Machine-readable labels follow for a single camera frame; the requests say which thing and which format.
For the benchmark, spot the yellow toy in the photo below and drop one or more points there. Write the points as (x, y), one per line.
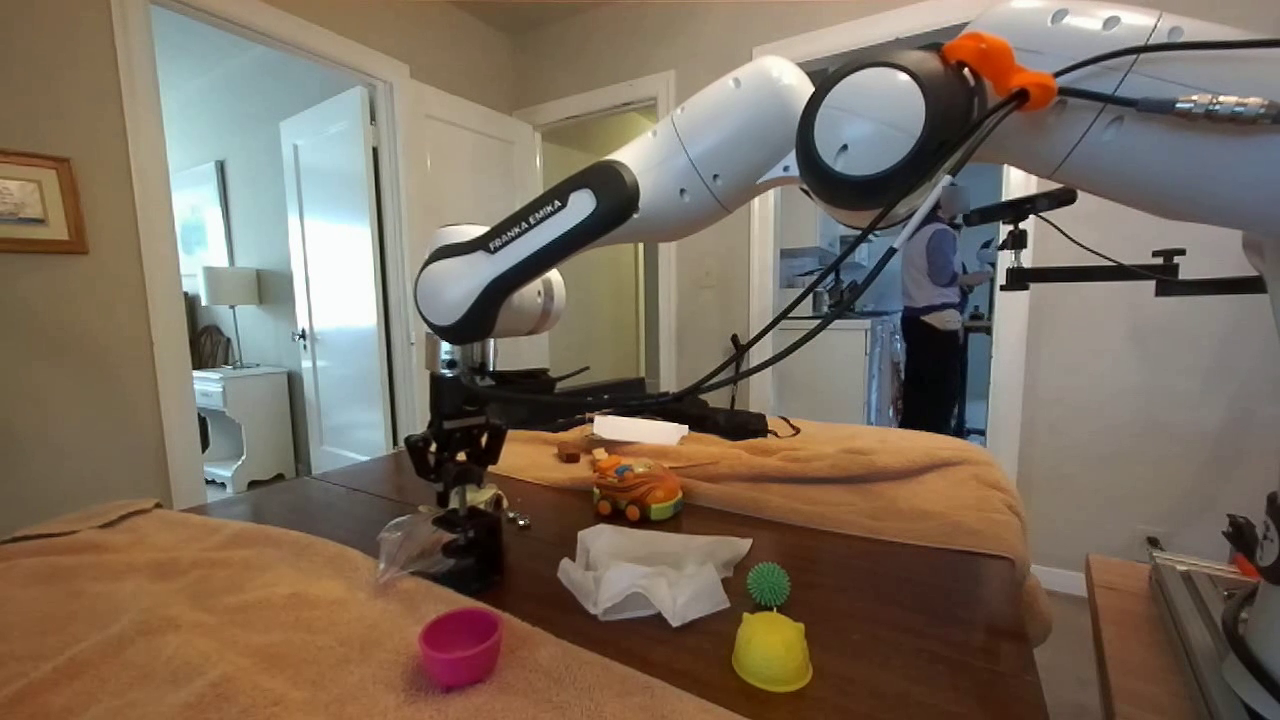
(771, 655)

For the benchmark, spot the crumpled white tissue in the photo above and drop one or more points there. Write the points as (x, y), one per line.
(650, 570)

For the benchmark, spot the small metal piece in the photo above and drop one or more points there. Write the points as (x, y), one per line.
(518, 518)

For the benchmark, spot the black bag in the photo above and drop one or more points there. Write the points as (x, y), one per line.
(720, 420)

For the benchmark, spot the black box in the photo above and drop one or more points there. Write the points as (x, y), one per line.
(476, 550)

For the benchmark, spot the small brown block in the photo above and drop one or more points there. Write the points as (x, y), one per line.
(569, 451)

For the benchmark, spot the green spiky ball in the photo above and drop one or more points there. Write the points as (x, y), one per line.
(768, 584)

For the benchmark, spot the tan towel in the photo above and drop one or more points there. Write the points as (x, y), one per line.
(200, 620)
(860, 480)

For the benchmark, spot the clear plastic bag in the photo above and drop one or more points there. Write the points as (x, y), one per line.
(405, 545)

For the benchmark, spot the white side table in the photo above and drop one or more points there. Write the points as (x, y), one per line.
(245, 415)

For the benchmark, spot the framed picture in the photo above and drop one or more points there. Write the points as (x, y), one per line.
(35, 202)

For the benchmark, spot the white door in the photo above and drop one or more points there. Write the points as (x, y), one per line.
(335, 290)

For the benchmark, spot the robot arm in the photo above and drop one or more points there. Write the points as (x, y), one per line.
(720, 130)

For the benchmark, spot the camera on mount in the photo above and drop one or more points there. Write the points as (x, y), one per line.
(1080, 272)

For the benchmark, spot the person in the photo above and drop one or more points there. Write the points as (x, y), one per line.
(930, 340)

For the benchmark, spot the table lamp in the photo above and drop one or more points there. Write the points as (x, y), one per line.
(231, 287)

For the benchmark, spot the white paper card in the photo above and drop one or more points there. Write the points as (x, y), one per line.
(640, 429)

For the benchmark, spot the orange toy car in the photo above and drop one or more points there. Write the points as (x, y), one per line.
(636, 488)

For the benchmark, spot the pink cup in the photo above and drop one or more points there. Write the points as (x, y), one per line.
(460, 650)

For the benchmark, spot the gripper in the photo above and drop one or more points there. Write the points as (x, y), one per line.
(458, 400)

